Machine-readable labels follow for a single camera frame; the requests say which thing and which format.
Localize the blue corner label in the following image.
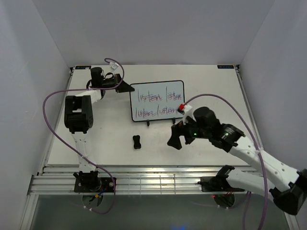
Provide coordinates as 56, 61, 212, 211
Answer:
75, 66, 91, 69
217, 65, 235, 69

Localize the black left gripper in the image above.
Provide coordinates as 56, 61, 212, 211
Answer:
102, 74, 135, 94

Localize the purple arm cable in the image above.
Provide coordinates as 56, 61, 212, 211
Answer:
43, 57, 125, 215
176, 93, 269, 230

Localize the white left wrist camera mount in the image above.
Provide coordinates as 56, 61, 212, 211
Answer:
109, 61, 119, 72

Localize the black whiteboard eraser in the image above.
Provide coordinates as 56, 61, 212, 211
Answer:
132, 135, 142, 150

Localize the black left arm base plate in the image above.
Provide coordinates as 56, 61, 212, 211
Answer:
73, 177, 117, 194

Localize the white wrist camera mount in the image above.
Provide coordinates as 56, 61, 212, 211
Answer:
109, 61, 119, 72
177, 104, 193, 125

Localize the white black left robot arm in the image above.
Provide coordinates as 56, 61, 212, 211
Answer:
64, 67, 135, 192

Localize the blue right corner label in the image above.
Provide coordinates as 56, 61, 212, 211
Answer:
217, 65, 235, 69

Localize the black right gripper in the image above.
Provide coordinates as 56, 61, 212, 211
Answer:
167, 113, 211, 150

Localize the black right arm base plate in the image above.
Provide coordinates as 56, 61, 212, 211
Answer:
197, 176, 245, 192

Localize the white black-framed whiteboard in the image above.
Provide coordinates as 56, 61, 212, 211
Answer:
130, 80, 185, 122

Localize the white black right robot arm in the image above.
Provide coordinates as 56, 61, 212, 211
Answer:
167, 104, 307, 215

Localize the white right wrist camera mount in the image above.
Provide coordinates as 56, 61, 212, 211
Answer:
177, 104, 193, 125

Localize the blue left corner label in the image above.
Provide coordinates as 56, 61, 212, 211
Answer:
75, 66, 91, 69

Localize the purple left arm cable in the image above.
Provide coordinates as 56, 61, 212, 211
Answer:
43, 57, 125, 215

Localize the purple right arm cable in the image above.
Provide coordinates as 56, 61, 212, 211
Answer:
176, 93, 269, 230

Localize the aluminium table frame rail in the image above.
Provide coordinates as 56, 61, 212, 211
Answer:
27, 165, 221, 196

